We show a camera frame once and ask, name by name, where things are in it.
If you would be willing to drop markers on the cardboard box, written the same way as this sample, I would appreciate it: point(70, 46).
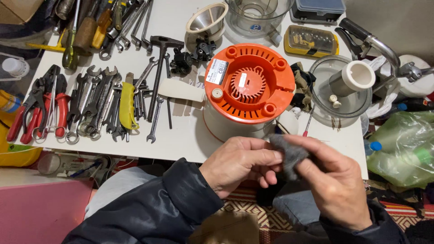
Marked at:
point(17, 10)

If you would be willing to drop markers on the bunch of black hex keys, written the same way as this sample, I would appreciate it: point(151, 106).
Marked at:
point(140, 98)

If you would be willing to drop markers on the dark crumpled cloth rag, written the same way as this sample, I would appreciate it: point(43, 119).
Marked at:
point(303, 84)

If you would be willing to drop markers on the clear juicer lid with tube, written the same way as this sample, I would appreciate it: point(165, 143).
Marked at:
point(342, 84)

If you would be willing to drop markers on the yellow screwdriver bit case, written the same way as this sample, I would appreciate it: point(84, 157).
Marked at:
point(310, 40)

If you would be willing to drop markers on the steel open-end wrench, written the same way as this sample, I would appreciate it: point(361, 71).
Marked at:
point(145, 73)

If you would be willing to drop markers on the red patterned rug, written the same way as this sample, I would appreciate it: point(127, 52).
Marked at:
point(271, 217)

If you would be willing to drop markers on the small steel combination wrench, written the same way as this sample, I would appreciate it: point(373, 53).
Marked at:
point(155, 118)

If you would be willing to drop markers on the white plastic pusher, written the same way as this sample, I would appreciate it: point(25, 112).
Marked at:
point(179, 89)

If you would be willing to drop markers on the orange and white juicer base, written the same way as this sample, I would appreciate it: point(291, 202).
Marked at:
point(247, 84)

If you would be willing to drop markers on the pink cabinet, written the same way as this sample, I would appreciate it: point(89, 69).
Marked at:
point(40, 210)

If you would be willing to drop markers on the small white plastic knob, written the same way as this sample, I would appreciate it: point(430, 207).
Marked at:
point(335, 101)

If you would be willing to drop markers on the black plastic machine part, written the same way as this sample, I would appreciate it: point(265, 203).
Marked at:
point(181, 62)
point(205, 49)

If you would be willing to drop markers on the person's left fingers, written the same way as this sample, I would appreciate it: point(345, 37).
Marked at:
point(264, 157)

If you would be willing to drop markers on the heap of screwdrivers and spanners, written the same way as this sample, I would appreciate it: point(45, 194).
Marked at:
point(108, 27)

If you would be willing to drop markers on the person's grey trousers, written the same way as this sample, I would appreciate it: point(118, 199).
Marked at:
point(118, 189)

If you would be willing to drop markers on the black steel hammer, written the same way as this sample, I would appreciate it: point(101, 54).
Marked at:
point(159, 71)

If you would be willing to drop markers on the clutter under table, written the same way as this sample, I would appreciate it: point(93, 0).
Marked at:
point(74, 164)

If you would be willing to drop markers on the single black hex key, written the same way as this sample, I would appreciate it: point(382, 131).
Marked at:
point(169, 113)

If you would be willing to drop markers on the clear plastic container white cap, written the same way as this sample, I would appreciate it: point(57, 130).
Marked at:
point(15, 66)

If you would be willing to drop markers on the dark case with clear lid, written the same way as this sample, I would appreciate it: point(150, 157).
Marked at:
point(317, 10)

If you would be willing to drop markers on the person's left hand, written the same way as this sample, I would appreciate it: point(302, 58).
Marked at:
point(227, 169)

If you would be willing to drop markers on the white plastic bag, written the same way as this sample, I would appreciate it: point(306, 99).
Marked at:
point(420, 84)

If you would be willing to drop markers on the clear plastic juicer bowl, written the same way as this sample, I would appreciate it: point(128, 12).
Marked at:
point(257, 17)

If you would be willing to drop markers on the brown cardboard piece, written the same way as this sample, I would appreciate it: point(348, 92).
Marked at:
point(227, 228)

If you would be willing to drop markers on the grey steel wool pad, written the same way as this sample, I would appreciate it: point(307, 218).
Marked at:
point(290, 156)

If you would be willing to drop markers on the person's right hand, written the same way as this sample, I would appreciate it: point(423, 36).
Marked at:
point(339, 189)

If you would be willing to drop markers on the row of steel wrenches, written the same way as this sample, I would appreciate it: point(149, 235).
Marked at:
point(95, 101)

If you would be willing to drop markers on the metal cone strainer white rim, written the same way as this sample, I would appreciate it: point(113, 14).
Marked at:
point(205, 22)

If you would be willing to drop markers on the yellow bag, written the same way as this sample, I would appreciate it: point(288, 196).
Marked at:
point(17, 154)

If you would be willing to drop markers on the green plastic bag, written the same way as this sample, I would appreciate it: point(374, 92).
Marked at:
point(403, 149)

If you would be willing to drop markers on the steel forceps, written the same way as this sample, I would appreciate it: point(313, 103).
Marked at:
point(51, 108)

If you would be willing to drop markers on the blue-capped plastic bottle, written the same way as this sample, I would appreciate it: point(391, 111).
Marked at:
point(373, 146)

